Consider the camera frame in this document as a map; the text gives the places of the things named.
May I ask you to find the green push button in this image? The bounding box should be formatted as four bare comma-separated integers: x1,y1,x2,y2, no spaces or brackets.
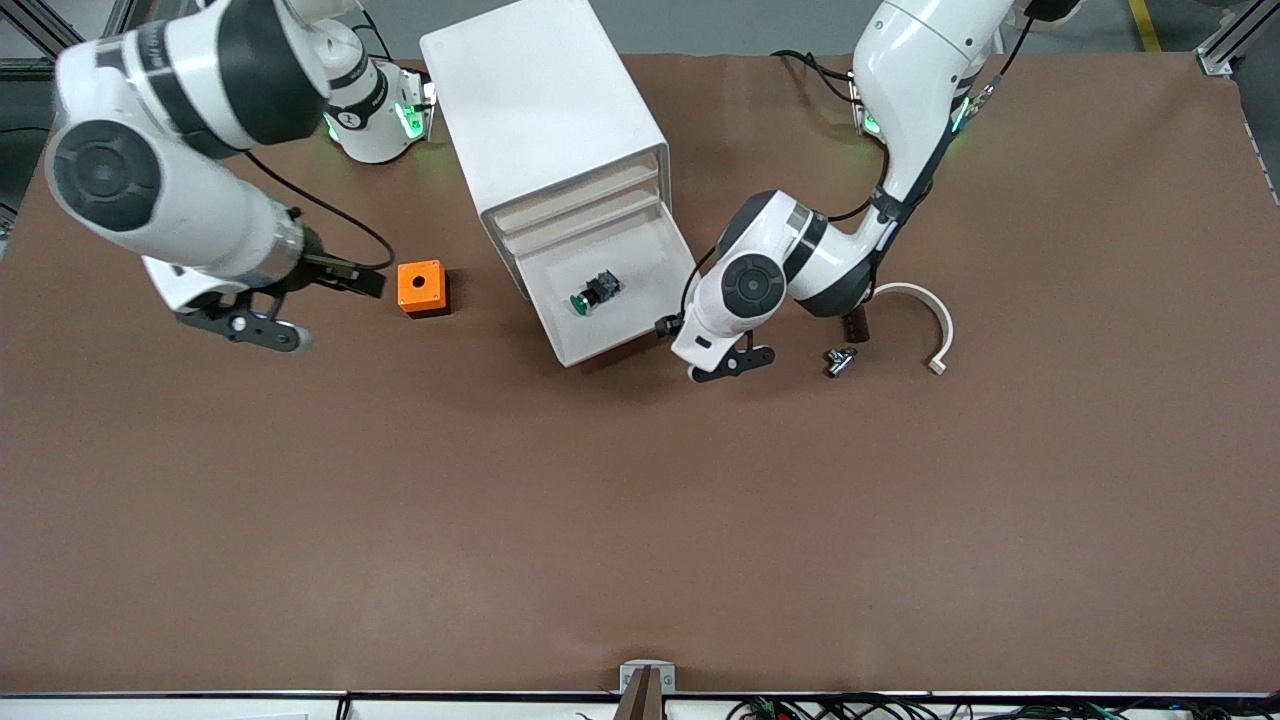
569,269,623,319

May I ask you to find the orange box with hole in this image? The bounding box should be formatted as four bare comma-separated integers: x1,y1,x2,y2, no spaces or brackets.
396,259,451,320

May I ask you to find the brown table mat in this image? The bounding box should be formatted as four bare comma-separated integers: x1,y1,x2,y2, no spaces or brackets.
0,50,1280,696

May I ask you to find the white curved plastic arc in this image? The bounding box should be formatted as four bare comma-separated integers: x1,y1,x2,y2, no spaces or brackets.
872,282,956,376

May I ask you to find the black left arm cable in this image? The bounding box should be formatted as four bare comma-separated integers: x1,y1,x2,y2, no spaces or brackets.
682,10,1036,321

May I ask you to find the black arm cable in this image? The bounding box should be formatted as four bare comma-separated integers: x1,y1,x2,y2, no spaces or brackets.
682,10,1036,321
243,148,395,271

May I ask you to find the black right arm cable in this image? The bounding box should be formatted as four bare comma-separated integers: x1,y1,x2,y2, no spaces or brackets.
243,148,395,271

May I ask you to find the black base power cable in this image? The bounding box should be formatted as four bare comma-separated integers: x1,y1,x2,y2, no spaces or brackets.
770,48,863,101

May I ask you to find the aluminium frame extrusion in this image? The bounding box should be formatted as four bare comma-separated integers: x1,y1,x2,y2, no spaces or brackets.
0,0,136,89
1197,0,1280,76

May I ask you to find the grey metal bracket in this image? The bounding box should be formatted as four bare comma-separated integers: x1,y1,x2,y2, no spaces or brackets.
619,660,677,696

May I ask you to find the black cable bundle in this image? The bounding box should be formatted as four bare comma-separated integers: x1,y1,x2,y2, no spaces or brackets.
725,693,1280,720

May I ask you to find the white table edge rail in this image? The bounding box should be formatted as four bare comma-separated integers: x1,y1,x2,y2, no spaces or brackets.
0,690,1280,720

